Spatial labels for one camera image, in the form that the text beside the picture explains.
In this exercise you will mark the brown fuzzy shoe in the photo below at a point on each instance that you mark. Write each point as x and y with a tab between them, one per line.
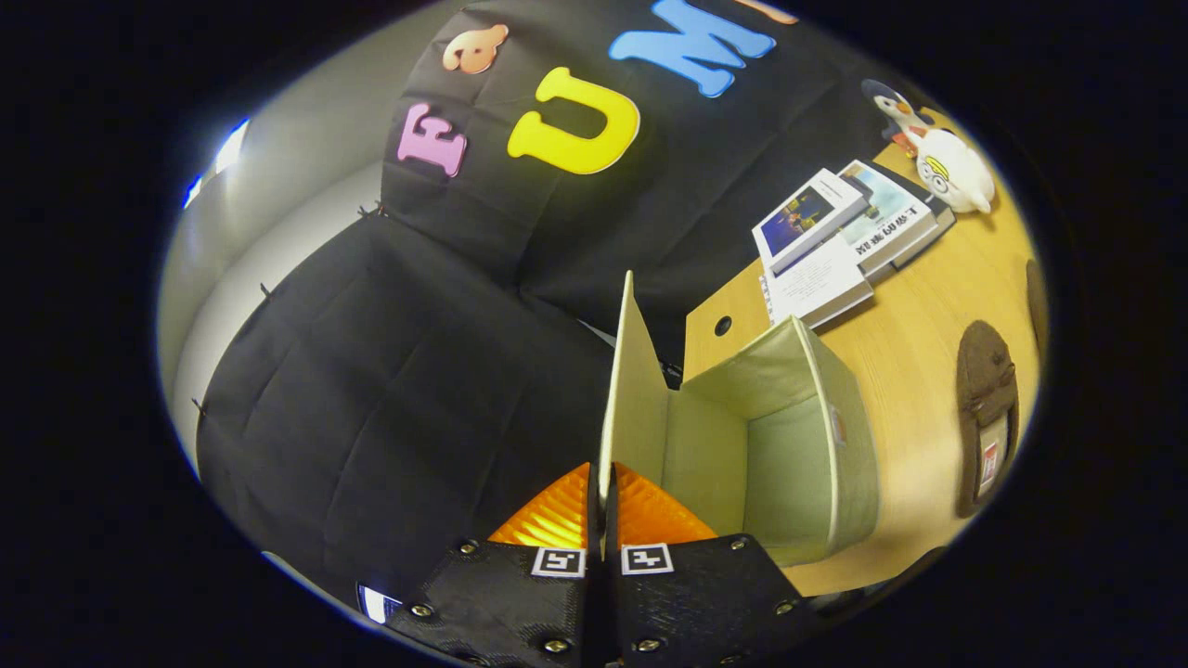
984	371
1036	306

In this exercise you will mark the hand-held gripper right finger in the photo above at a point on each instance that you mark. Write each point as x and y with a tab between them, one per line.
696	603

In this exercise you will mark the small blue picture book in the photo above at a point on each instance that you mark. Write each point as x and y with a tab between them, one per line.
803	218

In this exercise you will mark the plain white book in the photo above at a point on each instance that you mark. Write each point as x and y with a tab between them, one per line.
817	283

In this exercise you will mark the white plush toy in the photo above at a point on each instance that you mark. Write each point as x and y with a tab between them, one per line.
961	176

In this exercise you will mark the large ceiling light panel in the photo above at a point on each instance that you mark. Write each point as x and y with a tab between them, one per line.
232	148

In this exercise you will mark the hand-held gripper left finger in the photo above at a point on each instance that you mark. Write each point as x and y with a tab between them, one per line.
520	603

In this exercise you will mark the green fabric storage box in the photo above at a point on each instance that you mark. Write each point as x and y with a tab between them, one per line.
789	445

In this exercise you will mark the dark cover book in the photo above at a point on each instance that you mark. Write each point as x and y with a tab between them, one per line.
942	227

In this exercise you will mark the penguin plush toy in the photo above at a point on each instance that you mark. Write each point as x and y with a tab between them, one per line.
896	107

